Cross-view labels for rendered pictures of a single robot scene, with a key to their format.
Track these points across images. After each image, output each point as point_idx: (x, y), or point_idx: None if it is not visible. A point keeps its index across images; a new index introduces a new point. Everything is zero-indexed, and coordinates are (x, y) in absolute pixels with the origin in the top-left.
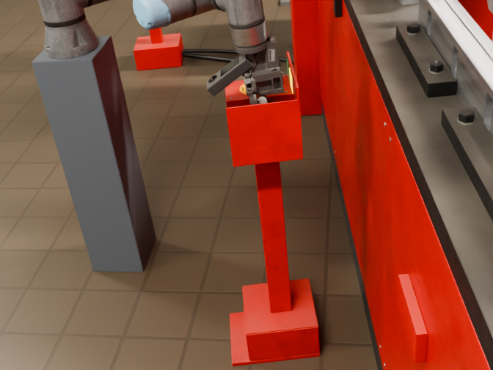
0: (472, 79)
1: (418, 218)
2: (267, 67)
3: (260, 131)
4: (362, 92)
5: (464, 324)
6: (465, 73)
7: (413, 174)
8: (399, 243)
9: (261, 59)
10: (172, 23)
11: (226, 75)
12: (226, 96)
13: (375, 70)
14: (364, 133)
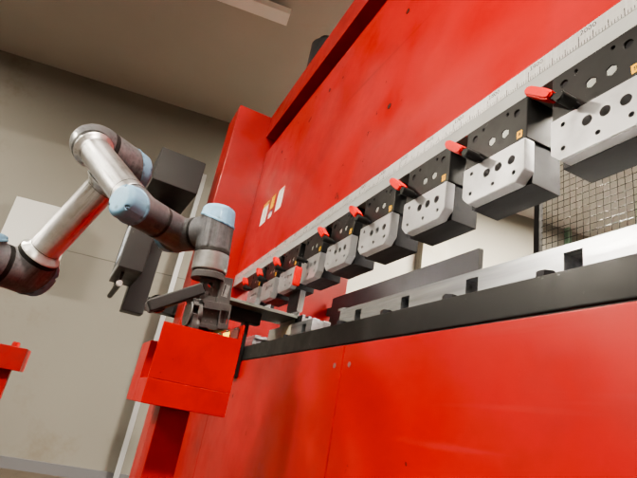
0: (438, 293)
1: (432, 364)
2: (217, 302)
3: (190, 362)
4: (273, 400)
5: (606, 331)
6: (425, 300)
7: (415, 329)
8: (368, 474)
9: (213, 292)
10: (142, 225)
11: (174, 292)
12: (149, 340)
13: (317, 336)
14: (272, 443)
